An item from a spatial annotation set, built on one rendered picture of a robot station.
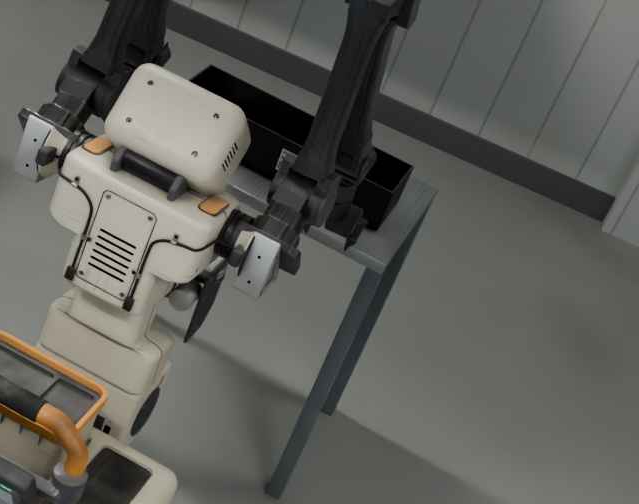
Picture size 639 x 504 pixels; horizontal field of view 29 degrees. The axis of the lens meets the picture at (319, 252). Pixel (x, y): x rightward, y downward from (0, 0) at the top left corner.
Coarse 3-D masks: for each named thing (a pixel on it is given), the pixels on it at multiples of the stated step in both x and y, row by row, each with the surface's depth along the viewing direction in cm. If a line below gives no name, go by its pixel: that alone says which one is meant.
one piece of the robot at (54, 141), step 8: (48, 136) 213; (56, 136) 213; (48, 144) 213; (56, 144) 214; (64, 144) 214; (40, 152) 211; (48, 152) 211; (56, 152) 214; (40, 160) 212; (48, 160) 213; (56, 160) 215; (40, 168) 215; (48, 168) 216; (56, 168) 217; (48, 176) 220
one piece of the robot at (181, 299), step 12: (216, 264) 229; (204, 276) 227; (216, 276) 230; (180, 288) 225; (192, 288) 226; (204, 288) 226; (216, 288) 235; (180, 300) 225; (192, 300) 225; (204, 300) 230; (204, 312) 236; (192, 324) 231
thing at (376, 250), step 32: (256, 192) 294; (416, 192) 319; (384, 224) 301; (416, 224) 327; (352, 256) 289; (384, 256) 290; (384, 288) 339; (352, 320) 297; (352, 352) 352; (320, 384) 309; (288, 448) 321; (288, 480) 330
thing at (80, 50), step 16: (112, 0) 217; (128, 0) 216; (144, 0) 219; (112, 16) 217; (128, 16) 217; (112, 32) 218; (128, 32) 220; (80, 48) 223; (96, 48) 220; (112, 48) 219; (96, 64) 221; (112, 64) 220; (112, 80) 222; (96, 96) 222; (112, 96) 223; (96, 112) 223
